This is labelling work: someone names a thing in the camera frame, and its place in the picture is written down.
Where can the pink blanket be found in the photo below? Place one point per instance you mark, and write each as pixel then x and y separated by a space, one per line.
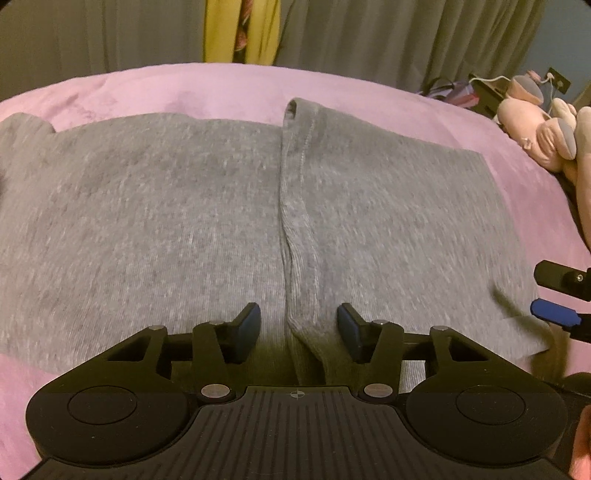
pixel 392 99

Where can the beige plush toy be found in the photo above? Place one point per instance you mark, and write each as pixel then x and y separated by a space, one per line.
pixel 582 138

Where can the grey curtain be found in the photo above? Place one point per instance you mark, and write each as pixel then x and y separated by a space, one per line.
pixel 392 32
pixel 115 32

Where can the floral patterned cloth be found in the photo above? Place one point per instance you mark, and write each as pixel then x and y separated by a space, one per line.
pixel 243 32

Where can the grey pants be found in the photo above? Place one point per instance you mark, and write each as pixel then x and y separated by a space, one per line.
pixel 161 207

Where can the purple and black bag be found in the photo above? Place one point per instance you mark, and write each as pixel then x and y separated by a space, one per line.
pixel 450 92

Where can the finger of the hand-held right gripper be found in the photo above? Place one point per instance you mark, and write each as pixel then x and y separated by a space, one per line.
pixel 549 311
pixel 556 277

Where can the yellow curtain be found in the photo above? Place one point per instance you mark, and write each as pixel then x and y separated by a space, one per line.
pixel 220 27
pixel 265 27

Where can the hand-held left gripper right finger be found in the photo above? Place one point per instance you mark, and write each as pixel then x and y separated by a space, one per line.
pixel 348 330

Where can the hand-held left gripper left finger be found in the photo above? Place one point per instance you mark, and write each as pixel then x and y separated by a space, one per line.
pixel 250 325

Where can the wall outlet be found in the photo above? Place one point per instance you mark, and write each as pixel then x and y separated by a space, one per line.
pixel 559 79

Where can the pink plush toy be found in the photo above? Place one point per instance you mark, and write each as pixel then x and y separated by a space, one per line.
pixel 526 120

